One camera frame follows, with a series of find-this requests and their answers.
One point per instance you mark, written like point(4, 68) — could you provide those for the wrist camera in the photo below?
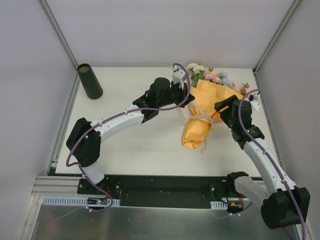
point(255, 101)
point(180, 79)

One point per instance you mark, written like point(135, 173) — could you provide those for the aluminium frame rail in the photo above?
point(56, 185)

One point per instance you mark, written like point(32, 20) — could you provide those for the left white cable duct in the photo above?
point(79, 201)

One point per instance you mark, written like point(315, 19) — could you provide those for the orange wrapping paper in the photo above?
point(206, 100)

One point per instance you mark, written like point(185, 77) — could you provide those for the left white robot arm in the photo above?
point(86, 137)

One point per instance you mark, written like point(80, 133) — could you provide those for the white cable duct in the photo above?
point(218, 205)
point(79, 201)

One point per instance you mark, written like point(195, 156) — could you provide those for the right white cable duct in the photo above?
point(218, 205)

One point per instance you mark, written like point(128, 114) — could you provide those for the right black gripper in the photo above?
point(225, 106)

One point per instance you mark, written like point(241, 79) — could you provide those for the black cylindrical vase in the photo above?
point(89, 81)

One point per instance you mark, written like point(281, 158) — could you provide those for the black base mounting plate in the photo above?
point(187, 192)

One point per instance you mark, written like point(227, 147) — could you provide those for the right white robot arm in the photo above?
point(281, 202)

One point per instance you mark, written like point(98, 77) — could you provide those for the cream lace ribbon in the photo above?
point(197, 127)

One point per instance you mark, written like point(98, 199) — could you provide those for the artificial flower bunch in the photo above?
point(207, 78)

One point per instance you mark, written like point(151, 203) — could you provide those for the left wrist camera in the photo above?
point(180, 79)

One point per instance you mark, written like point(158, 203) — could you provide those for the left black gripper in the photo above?
point(183, 96)

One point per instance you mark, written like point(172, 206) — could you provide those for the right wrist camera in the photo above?
point(255, 101)

